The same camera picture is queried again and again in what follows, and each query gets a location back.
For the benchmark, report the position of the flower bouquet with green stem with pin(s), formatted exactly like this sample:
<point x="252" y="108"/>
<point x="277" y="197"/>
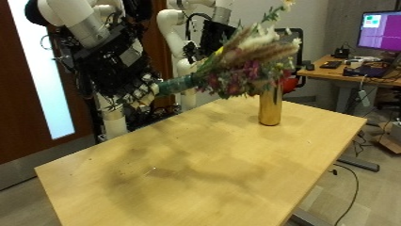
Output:
<point x="247" y="62"/>

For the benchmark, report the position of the gold cylindrical vase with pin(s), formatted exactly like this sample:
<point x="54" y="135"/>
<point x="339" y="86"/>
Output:
<point x="269" y="109"/>

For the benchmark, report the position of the black mesh office chair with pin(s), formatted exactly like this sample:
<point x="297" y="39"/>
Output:
<point x="295" y="78"/>

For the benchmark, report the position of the black computer mouse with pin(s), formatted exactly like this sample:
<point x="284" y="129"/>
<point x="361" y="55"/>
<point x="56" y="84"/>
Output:
<point x="309" y="66"/>

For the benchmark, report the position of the black round bundle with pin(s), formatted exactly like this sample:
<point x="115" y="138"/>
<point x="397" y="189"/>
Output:
<point x="34" y="12"/>

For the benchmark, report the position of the black keyboard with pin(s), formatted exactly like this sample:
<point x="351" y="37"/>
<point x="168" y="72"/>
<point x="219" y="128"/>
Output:
<point x="331" y="64"/>

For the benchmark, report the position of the wooden office desk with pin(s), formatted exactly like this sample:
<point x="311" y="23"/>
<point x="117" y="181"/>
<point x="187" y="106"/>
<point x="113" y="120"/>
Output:
<point x="329" y="73"/>

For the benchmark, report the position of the black desk device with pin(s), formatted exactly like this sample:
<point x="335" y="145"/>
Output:
<point x="341" y="52"/>

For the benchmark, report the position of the computer monitor purple screen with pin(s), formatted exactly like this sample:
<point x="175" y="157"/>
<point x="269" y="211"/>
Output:
<point x="383" y="29"/>

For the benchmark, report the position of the white power strip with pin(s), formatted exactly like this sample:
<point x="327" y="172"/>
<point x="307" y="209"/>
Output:
<point x="364" y="98"/>

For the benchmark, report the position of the grey table foot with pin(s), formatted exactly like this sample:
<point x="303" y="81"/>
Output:
<point x="359" y="164"/>

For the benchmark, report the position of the cardboard box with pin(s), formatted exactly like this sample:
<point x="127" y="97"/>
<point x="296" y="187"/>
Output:
<point x="388" y="141"/>

